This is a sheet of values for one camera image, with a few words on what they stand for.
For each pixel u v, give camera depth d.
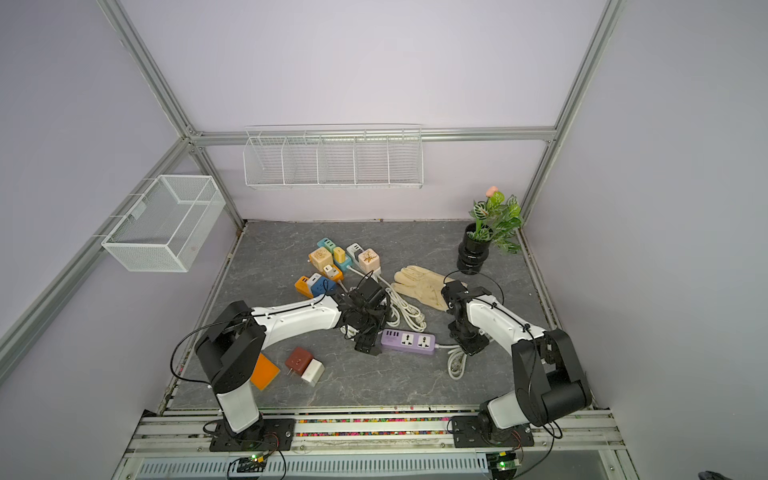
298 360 0.81
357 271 1.05
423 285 1.02
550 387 0.43
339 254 1.02
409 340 0.85
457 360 0.82
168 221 0.83
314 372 0.79
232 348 0.47
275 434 0.74
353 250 1.09
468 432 0.74
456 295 0.65
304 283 0.99
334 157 1.00
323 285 0.91
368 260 0.99
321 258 0.99
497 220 0.90
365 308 0.70
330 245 1.05
